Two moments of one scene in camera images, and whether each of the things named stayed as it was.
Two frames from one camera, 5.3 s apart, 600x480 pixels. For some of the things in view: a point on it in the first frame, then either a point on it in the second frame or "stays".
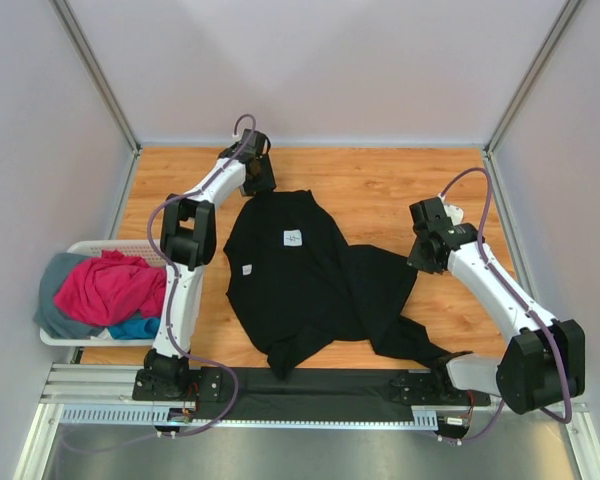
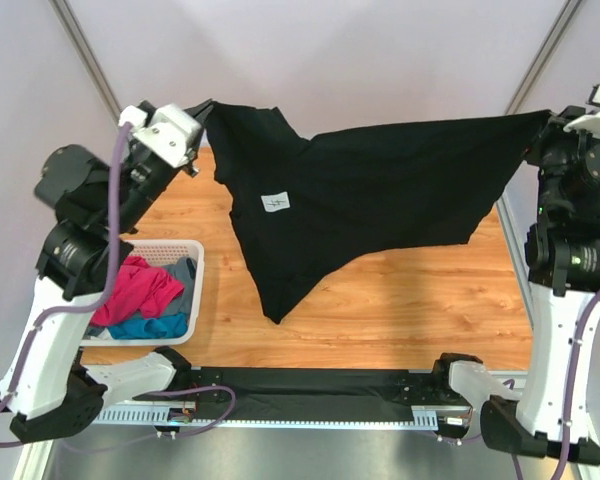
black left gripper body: [264, 180] -> [142, 177]
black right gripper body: [417, 258] -> [553, 150]
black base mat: [324, 394] stays
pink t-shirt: [101, 290] stays
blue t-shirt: [145, 328] stays
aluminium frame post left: [85, 52] stays
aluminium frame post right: [532, 75] stays
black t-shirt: [298, 287] -> [315, 213]
